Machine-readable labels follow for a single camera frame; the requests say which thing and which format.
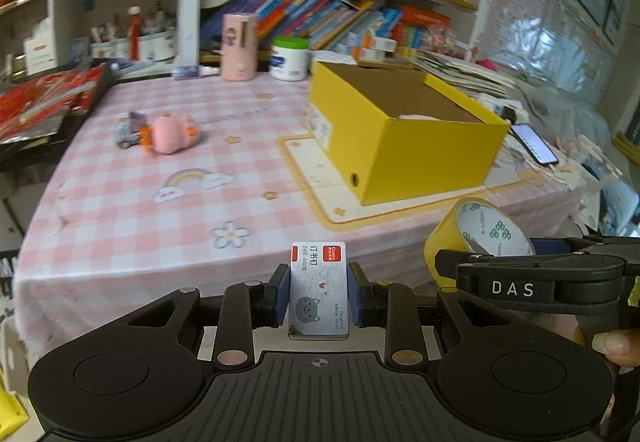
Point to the white box with red label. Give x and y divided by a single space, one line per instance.
40 54

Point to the white quilted purse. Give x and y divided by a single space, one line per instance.
337 57

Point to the white shelf unit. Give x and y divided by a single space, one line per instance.
60 7

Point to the red packets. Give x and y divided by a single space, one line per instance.
40 102

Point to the row of colourful books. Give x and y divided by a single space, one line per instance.
300 14

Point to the pink cylindrical humidifier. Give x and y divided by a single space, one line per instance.
240 47

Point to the wall chart poster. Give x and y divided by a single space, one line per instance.
550 32

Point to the white pen cups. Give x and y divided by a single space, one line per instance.
150 44

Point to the grey toy car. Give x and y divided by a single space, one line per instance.
127 132

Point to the pink checkered tablecloth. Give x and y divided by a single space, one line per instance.
150 222

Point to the yellow cardboard box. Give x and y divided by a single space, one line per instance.
425 157

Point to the yellow tape roll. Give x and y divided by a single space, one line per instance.
450 232

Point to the black tray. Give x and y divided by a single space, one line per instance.
95 99

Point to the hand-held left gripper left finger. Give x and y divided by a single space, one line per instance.
283 294

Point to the person's right hand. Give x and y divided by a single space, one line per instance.
612 347

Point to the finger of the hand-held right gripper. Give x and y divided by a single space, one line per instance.
500 261
590 245

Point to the pile of papers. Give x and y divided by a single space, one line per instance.
465 72

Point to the white jar with green lid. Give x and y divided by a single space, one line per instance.
290 62

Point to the red printed box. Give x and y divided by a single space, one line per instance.
425 27

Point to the pink chick plush toy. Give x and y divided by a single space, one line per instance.
167 134

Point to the white staple box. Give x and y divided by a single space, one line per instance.
317 292

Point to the smartphone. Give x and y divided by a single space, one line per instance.
535 144

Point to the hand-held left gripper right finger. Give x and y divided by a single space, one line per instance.
356 294

